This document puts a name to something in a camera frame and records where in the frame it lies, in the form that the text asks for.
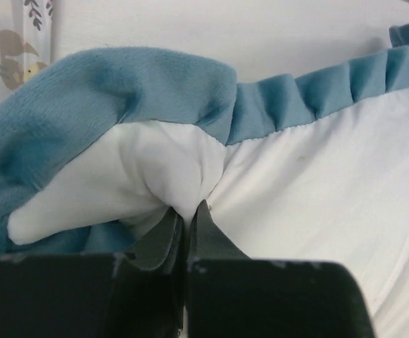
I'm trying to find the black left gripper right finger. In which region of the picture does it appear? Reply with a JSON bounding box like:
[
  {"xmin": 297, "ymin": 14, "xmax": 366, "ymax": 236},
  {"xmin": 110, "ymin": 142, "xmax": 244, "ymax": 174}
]
[{"xmin": 186, "ymin": 202, "xmax": 375, "ymax": 338}]

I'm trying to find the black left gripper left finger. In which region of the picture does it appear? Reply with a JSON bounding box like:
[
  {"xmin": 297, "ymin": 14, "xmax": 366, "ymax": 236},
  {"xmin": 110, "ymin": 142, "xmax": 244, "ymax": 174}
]
[{"xmin": 0, "ymin": 210, "xmax": 183, "ymax": 337}]

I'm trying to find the white pillow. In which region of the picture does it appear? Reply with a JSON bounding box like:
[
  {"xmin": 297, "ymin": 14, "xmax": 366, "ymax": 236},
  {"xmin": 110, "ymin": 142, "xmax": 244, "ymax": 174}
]
[{"xmin": 8, "ymin": 89, "xmax": 409, "ymax": 337}]

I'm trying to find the blue white plush pillowcase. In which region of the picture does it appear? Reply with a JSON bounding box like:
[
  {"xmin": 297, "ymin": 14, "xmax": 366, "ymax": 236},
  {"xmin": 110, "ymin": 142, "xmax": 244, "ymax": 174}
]
[{"xmin": 0, "ymin": 24, "xmax": 409, "ymax": 253}]

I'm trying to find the animal print small pillow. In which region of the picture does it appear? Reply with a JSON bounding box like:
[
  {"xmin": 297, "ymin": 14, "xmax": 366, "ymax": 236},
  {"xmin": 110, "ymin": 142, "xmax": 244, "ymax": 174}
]
[{"xmin": 0, "ymin": 0, "xmax": 55, "ymax": 91}]

